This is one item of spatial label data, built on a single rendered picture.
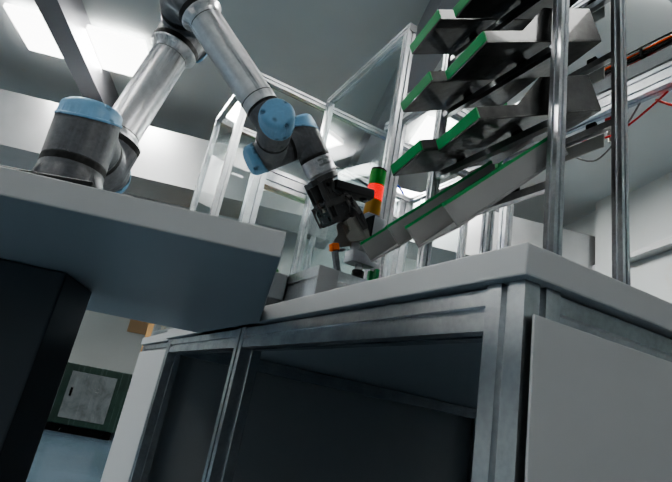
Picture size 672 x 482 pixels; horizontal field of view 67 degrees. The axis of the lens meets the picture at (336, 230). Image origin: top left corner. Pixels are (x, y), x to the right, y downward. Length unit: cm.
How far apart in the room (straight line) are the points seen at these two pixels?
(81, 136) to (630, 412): 93
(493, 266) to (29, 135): 567
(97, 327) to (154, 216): 801
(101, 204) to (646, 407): 55
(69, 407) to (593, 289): 633
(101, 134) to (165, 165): 449
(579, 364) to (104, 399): 621
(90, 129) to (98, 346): 753
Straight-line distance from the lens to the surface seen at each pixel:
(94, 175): 104
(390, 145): 163
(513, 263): 47
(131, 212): 54
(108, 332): 849
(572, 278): 50
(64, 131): 106
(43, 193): 57
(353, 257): 121
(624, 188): 105
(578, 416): 49
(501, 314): 48
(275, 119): 107
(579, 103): 106
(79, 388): 660
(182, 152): 560
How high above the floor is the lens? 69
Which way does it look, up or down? 20 degrees up
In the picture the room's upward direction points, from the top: 11 degrees clockwise
